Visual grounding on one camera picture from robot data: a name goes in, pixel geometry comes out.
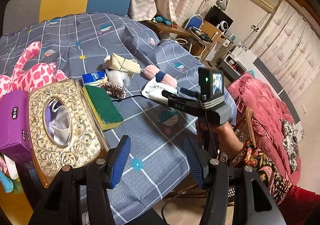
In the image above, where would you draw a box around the grey yellow blue headboard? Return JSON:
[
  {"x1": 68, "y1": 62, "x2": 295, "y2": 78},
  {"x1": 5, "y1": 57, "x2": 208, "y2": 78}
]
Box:
[{"x1": 2, "y1": 0, "x2": 131, "y2": 35}]

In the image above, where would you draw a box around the grey checked bed sheet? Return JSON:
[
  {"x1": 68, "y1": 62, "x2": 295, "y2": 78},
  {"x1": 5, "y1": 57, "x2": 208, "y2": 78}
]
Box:
[{"x1": 0, "y1": 12, "x2": 238, "y2": 225}]

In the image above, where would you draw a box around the clear plastic bag bundle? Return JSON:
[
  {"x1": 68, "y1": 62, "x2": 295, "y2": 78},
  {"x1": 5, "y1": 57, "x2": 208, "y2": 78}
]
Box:
[{"x1": 105, "y1": 69, "x2": 130, "y2": 87}]

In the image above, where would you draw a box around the white air conditioner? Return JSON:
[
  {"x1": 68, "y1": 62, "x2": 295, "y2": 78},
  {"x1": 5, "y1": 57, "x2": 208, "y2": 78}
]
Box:
[{"x1": 250, "y1": 0, "x2": 275, "y2": 14}]

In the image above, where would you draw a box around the floral sleeved right forearm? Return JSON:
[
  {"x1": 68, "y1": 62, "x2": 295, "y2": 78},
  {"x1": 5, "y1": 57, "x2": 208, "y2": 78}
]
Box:
[{"x1": 228, "y1": 139, "x2": 320, "y2": 225}]

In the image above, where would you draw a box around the window curtains right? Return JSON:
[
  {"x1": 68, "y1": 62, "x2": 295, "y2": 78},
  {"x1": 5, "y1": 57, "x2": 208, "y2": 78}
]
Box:
[{"x1": 250, "y1": 0, "x2": 319, "y2": 102}]

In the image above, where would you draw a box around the wicker chair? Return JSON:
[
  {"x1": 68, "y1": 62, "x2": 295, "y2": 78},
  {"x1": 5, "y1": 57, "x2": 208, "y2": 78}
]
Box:
[{"x1": 228, "y1": 107, "x2": 256, "y2": 206}]

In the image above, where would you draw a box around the pink quilted blanket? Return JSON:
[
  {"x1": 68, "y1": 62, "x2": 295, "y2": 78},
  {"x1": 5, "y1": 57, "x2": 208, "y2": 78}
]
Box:
[{"x1": 227, "y1": 72, "x2": 301, "y2": 185}]

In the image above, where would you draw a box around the pink white plush toy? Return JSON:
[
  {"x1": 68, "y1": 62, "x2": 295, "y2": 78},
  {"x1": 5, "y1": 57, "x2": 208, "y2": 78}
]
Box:
[{"x1": 0, "y1": 41, "x2": 68, "y2": 96}]

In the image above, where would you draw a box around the blue tissue packet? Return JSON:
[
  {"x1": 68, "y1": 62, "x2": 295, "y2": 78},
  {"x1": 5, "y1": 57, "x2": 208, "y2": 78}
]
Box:
[{"x1": 82, "y1": 71, "x2": 108, "y2": 86}]

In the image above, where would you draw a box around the white wet wipes packet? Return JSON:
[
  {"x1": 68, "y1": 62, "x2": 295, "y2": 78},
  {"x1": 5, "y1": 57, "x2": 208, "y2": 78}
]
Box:
[{"x1": 142, "y1": 77, "x2": 177, "y2": 105}]

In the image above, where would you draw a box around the pink towel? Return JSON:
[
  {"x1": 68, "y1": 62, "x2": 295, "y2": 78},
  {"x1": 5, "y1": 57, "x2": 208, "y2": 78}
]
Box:
[{"x1": 143, "y1": 65, "x2": 177, "y2": 88}]

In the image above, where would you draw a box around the purple cardboard box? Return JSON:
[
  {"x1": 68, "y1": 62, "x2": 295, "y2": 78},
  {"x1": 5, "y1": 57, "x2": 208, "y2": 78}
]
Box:
[{"x1": 0, "y1": 90, "x2": 32, "y2": 166}]

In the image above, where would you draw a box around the black white patterned pillow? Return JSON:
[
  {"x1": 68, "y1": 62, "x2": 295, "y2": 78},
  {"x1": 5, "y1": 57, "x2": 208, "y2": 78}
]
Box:
[{"x1": 280, "y1": 119, "x2": 299, "y2": 172}]

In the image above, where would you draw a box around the leopard print scrunchie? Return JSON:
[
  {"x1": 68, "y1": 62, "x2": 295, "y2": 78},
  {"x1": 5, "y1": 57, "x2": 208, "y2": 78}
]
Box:
[{"x1": 98, "y1": 81, "x2": 126, "y2": 99}]

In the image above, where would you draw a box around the person's right hand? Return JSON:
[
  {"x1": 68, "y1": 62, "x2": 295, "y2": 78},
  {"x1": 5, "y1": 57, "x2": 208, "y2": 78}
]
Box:
[{"x1": 209, "y1": 122, "x2": 244, "y2": 159}]

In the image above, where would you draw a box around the wooden desk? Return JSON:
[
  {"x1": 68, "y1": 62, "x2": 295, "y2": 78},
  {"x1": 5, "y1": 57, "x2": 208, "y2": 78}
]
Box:
[{"x1": 141, "y1": 15, "x2": 222, "y2": 62}]

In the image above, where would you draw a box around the blue folding chair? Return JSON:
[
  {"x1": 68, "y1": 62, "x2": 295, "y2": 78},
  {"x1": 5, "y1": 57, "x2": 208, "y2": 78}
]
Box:
[{"x1": 184, "y1": 14, "x2": 203, "y2": 30}]

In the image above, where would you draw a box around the gold ornate tissue box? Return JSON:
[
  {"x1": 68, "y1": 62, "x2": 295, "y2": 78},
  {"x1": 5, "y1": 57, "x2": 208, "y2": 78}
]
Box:
[{"x1": 28, "y1": 80, "x2": 109, "y2": 188}]

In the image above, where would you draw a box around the yellow green scrub sponge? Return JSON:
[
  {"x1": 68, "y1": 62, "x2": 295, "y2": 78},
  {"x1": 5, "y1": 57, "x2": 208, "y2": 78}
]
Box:
[{"x1": 82, "y1": 85, "x2": 124, "y2": 131}]

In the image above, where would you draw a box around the beige cloth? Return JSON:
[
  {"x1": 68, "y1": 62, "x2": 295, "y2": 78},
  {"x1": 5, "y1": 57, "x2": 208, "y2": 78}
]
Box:
[{"x1": 103, "y1": 53, "x2": 141, "y2": 77}]

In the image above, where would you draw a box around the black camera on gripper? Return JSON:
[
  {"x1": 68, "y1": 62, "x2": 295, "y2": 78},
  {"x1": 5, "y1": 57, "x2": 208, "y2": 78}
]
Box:
[{"x1": 198, "y1": 67, "x2": 225, "y2": 109}]

